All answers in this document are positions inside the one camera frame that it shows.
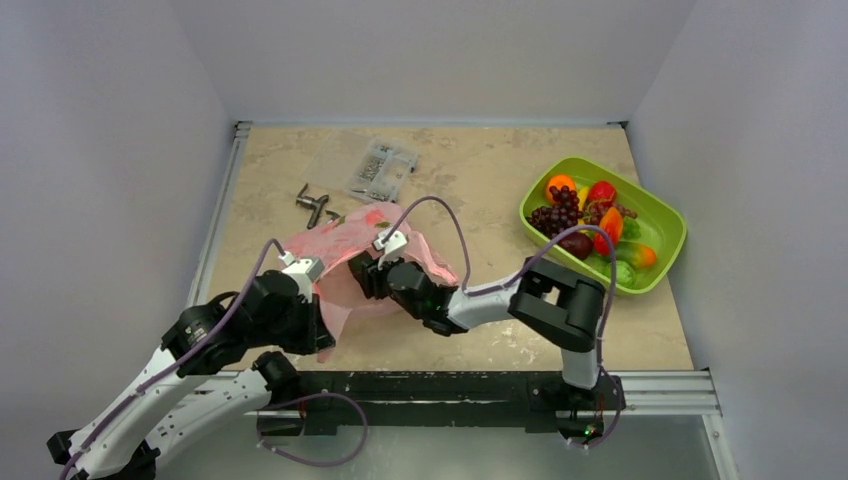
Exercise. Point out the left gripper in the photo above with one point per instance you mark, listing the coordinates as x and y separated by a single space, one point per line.
317 335

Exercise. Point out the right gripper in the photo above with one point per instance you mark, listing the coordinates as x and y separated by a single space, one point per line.
365 276

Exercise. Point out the fake dark grapes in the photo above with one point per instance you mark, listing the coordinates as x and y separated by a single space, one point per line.
561 212

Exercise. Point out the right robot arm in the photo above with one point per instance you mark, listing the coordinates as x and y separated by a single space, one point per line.
564 307

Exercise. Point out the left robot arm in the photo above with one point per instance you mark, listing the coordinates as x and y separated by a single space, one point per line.
221 358

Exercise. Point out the fake dark red plum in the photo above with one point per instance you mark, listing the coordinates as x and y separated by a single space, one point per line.
577 244

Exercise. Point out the fake banana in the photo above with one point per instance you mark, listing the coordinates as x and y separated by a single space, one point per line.
582 197

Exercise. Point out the fake red strawberry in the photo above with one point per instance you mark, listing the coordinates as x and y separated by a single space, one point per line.
602 193

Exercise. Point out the fake green lime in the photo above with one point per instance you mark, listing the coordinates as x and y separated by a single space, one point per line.
623 273

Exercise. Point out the fake green grapes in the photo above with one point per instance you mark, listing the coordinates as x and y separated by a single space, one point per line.
631 229

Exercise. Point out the fake mango green orange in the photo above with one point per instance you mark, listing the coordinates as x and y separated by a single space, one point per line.
637 255

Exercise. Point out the black metal clamp tool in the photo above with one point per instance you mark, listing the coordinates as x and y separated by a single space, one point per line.
315 204

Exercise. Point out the clear screw organizer box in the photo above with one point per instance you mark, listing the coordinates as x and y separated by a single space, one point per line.
382 171

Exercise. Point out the green plastic tray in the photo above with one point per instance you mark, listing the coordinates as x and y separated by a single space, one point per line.
662 228

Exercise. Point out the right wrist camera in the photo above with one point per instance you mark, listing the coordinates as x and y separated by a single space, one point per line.
390 244

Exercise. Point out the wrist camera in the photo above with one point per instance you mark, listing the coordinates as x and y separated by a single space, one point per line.
304 271
390 244

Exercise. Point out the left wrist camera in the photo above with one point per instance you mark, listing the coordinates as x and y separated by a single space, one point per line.
304 271

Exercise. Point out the aluminium frame rail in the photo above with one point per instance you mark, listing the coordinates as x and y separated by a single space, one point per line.
209 251

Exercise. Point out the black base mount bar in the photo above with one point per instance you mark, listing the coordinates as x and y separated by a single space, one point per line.
535 401

